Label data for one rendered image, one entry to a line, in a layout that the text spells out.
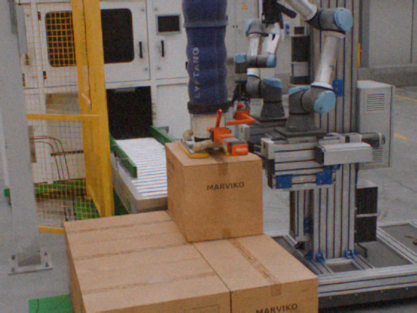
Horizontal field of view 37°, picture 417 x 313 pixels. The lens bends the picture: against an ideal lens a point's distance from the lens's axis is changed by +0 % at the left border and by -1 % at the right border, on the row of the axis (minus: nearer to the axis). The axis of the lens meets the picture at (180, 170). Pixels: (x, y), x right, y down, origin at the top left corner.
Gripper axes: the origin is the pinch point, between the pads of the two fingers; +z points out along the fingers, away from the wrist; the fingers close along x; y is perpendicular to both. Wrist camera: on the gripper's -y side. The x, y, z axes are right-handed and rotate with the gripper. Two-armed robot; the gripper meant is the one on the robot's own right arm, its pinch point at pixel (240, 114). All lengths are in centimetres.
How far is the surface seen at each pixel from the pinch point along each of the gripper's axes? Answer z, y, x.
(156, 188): 54, -51, -46
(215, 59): -36, 40, -24
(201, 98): -16, 39, -32
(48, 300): 107, -9, -122
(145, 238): 53, 48, -66
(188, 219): 41, 61, -45
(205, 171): 17, 61, -36
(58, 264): 108, -68, -116
